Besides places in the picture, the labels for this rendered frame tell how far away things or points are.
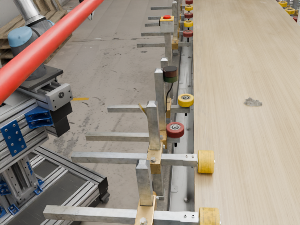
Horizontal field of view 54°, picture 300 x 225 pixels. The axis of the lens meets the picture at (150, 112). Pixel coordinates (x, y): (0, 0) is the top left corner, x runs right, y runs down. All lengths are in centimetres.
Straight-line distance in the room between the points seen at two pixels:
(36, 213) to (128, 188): 67
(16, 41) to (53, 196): 103
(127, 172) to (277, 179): 149
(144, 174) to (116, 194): 145
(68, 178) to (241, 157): 133
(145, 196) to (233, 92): 87
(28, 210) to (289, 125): 158
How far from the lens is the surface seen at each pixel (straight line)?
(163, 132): 133
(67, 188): 211
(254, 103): 148
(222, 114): 140
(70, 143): 282
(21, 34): 156
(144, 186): 86
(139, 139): 135
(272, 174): 114
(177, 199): 138
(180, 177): 147
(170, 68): 120
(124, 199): 223
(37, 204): 209
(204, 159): 105
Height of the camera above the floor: 168
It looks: 34 degrees down
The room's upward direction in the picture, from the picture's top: 5 degrees counter-clockwise
